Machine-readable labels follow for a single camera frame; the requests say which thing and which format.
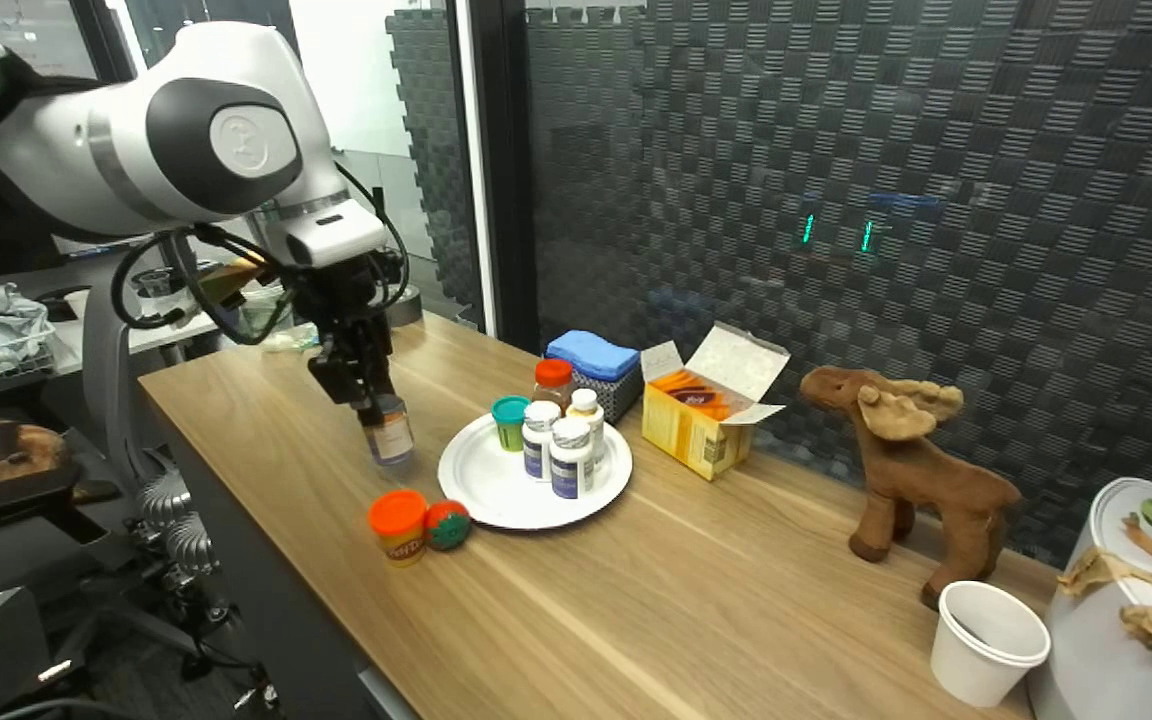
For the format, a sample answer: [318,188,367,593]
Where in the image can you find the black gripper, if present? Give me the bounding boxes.
[287,251,407,429]

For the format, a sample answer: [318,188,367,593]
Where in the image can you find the yellow label jar silver lid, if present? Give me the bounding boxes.
[364,395,420,474]

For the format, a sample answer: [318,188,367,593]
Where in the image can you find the orange lid container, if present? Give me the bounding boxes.
[364,485,436,566]

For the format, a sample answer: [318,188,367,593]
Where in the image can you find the green bottle teal lid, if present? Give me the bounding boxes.
[489,394,536,452]

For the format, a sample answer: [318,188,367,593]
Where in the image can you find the small green cap bottle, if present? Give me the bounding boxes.
[516,395,563,479]

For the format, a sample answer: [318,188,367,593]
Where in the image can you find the red cap spice bottle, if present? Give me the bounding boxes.
[531,358,575,412]

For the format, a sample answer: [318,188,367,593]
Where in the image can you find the white bottle dark label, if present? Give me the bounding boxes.
[546,415,597,506]

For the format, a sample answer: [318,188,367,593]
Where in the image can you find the small white cap bottle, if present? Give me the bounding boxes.
[563,383,610,462]

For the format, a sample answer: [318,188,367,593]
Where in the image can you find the white paper plate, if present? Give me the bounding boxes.
[436,410,636,538]

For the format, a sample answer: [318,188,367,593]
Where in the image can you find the blue sponge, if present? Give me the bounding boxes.
[546,329,644,388]

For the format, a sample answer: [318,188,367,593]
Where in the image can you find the grey metal support stand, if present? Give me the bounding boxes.
[75,284,230,593]

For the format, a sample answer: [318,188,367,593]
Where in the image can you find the grey foam block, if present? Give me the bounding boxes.
[541,352,648,429]

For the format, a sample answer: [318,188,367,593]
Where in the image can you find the open yellow cardboard box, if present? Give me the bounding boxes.
[636,320,795,485]

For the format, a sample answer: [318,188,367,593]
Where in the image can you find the brown plush moose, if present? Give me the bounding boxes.
[795,363,1029,614]

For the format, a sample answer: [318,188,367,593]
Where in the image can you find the white paper cup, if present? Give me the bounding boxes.
[928,576,1057,712]

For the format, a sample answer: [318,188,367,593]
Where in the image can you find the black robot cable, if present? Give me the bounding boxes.
[107,216,300,352]

